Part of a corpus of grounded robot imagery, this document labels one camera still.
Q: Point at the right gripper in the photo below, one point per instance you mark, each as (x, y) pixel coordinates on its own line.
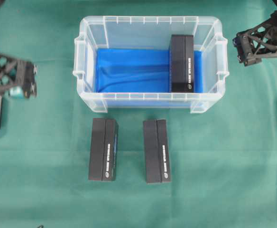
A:
(258, 42)

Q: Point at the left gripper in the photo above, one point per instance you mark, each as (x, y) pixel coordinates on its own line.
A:
(25, 74)

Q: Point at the black camera box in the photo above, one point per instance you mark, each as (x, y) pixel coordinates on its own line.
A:
(103, 150)
(156, 149)
(181, 63)

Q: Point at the clear plastic storage case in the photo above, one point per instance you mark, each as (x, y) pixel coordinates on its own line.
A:
(150, 32)

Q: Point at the blue cloth liner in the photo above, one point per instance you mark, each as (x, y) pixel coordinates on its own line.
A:
(139, 71)

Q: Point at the green table cloth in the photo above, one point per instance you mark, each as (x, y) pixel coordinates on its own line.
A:
(223, 162)

